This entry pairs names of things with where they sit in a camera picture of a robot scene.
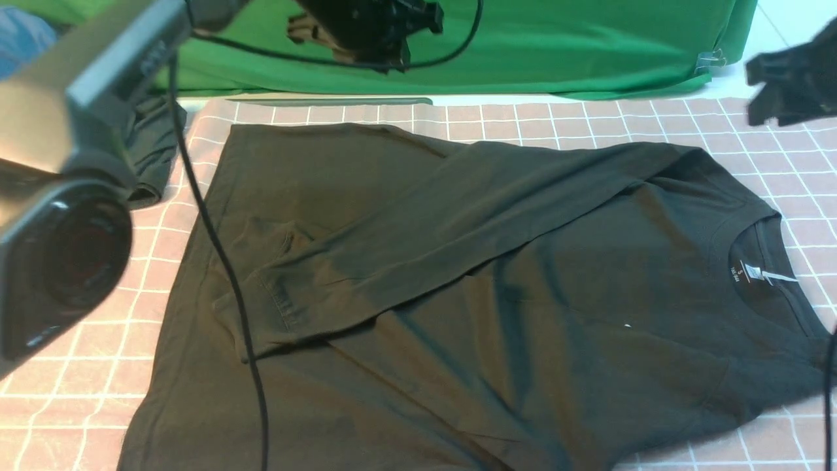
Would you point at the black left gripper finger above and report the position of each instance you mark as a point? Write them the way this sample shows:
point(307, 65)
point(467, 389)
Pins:
point(303, 29)

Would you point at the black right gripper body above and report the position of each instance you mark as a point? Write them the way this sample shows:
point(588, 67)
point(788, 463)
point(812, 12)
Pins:
point(813, 79)

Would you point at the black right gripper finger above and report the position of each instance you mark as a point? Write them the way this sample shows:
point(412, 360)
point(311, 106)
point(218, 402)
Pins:
point(786, 67)
point(765, 106)

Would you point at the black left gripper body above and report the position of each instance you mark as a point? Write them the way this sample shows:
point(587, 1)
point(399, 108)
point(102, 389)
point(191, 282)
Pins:
point(374, 32)

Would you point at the dark gray long-sleeve top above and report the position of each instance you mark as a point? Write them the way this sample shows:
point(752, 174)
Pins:
point(417, 304)

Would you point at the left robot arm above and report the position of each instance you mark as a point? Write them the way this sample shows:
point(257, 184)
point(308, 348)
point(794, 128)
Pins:
point(66, 176)

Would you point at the metal binder clip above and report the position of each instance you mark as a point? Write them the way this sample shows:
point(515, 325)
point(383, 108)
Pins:
point(710, 61)

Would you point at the green backdrop cloth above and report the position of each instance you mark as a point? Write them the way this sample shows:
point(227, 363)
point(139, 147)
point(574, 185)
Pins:
point(576, 49)

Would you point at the dark crumpled garment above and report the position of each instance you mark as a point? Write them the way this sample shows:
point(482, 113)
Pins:
point(151, 143)

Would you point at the blue crumpled garment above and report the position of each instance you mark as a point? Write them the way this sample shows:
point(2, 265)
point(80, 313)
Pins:
point(24, 37)

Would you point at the pink checkered tablecloth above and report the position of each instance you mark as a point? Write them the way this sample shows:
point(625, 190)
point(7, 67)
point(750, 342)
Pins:
point(68, 408)

